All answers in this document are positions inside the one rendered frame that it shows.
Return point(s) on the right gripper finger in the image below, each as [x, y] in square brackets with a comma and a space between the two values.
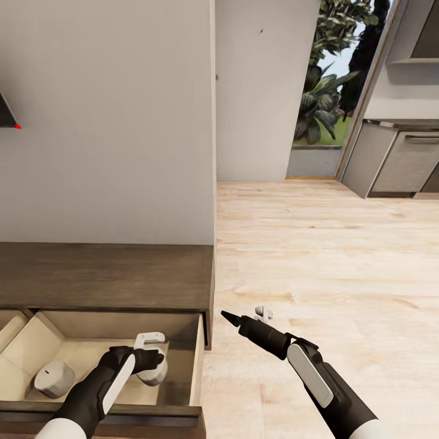
[234, 319]

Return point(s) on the dishwasher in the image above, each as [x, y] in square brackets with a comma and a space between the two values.
[410, 161]

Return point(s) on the pillar candle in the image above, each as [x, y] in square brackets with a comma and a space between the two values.
[55, 379]
[156, 376]

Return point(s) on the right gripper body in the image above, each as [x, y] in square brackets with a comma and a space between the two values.
[257, 331]

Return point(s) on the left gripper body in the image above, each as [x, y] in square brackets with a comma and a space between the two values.
[148, 359]

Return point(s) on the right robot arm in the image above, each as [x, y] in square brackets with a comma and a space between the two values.
[345, 413]

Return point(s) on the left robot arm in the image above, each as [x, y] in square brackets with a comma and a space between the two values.
[89, 401]

